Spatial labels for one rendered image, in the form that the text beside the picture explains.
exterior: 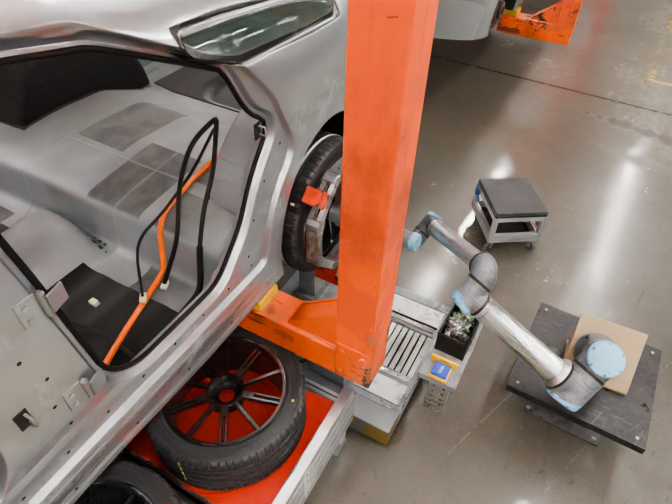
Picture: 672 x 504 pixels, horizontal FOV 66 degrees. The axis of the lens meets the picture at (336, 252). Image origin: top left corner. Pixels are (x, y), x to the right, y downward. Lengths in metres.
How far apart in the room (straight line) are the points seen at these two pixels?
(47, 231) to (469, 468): 2.13
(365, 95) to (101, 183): 1.46
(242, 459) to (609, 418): 1.59
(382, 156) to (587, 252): 2.68
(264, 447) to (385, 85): 1.38
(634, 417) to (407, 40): 2.02
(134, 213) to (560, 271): 2.62
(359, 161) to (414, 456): 1.62
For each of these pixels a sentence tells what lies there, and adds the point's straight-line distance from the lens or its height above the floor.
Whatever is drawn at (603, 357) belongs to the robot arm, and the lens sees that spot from 2.44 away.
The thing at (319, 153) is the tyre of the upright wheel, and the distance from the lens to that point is 2.20.
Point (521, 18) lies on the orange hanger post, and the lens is 5.60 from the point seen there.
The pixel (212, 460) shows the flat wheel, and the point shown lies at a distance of 2.07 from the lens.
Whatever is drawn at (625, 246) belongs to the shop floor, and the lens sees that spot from 4.06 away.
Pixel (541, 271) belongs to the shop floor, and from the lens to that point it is 3.60.
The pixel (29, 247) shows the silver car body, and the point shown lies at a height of 0.94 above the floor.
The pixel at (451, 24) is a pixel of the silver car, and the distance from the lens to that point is 4.53.
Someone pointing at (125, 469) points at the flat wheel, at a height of 0.50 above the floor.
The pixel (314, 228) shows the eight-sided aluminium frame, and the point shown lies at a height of 0.95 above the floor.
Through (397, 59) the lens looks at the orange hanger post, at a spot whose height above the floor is 1.88.
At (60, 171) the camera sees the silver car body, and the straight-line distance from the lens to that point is 2.63.
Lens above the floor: 2.35
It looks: 43 degrees down
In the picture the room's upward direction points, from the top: 2 degrees clockwise
